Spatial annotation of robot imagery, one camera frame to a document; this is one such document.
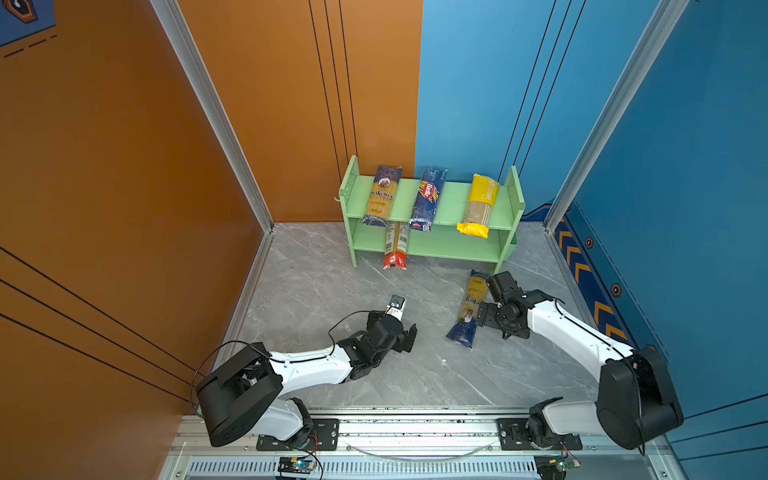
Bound red spaghetti bag white label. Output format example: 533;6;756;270
383;222;410;270

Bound yellow Pastatime spaghetti bag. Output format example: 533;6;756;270
457;174;500;239

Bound blue Barilla spaghetti box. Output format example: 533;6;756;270
409;167;448;232

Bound Ankara spaghetti bag blue yellow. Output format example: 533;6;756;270
362;165;402;227

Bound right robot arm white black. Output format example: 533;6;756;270
477;272;684;450

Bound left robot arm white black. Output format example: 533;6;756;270
195;306;418;450

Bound green two-tier wooden shelf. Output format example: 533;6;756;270
339;156;525;273

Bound left green circuit board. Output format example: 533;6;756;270
277;456;319;479

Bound right circuit board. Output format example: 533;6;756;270
534;456;571;480

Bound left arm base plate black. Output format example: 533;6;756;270
256;418;340;452

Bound aluminium front rail frame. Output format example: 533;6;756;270
159;407;686;479

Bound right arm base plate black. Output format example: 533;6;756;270
496;417;583;451

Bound white cable on rail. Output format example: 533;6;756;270
344;442;496;463

